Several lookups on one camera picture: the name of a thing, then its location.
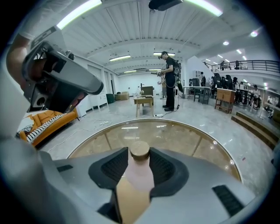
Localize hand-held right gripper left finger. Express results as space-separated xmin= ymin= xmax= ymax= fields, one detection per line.
xmin=0 ymin=139 xmax=130 ymax=224

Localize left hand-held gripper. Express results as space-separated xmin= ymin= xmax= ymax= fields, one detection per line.
xmin=21 ymin=26 xmax=105 ymax=114

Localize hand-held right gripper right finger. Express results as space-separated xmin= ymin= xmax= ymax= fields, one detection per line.
xmin=133 ymin=147 xmax=261 ymax=224

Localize person's left forearm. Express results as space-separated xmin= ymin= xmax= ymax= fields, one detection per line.
xmin=6 ymin=32 xmax=30 ymax=91

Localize person's left hand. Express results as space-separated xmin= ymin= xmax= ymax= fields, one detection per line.
xmin=29 ymin=57 xmax=48 ymax=83

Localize white side cabinet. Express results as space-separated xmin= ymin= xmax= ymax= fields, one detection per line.
xmin=75 ymin=99 xmax=88 ymax=118

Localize cardboard box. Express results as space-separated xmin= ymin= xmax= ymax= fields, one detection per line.
xmin=115 ymin=91 xmax=130 ymax=101

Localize orange sofa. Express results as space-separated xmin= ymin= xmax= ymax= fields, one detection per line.
xmin=18 ymin=108 xmax=80 ymax=147

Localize small wooden table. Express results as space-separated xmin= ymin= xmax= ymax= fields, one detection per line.
xmin=133 ymin=95 xmax=155 ymax=118

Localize black white striped throw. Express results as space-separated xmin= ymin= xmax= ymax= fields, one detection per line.
xmin=26 ymin=113 xmax=67 ymax=143

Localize dark counter unit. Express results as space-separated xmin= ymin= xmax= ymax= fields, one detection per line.
xmin=141 ymin=83 xmax=154 ymax=96

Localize person's white t-shirt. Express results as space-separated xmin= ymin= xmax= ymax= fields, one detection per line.
xmin=10 ymin=0 xmax=73 ymax=42

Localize wooden steps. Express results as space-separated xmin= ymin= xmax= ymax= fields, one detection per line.
xmin=231 ymin=111 xmax=280 ymax=150

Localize wooden cabinet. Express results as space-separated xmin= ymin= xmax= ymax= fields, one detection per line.
xmin=214 ymin=87 xmax=237 ymax=115

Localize white desk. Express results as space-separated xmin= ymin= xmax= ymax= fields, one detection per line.
xmin=183 ymin=86 xmax=211 ymax=105

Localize row of black office chairs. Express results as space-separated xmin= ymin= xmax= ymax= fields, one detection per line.
xmin=211 ymin=74 xmax=241 ymax=103

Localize black balcony railing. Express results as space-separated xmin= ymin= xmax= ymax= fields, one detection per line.
xmin=203 ymin=60 xmax=280 ymax=73

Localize white cable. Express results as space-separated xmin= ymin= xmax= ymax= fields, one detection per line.
xmin=47 ymin=119 xmax=112 ymax=154

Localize black head camera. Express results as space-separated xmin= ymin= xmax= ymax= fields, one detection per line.
xmin=148 ymin=0 xmax=183 ymax=11

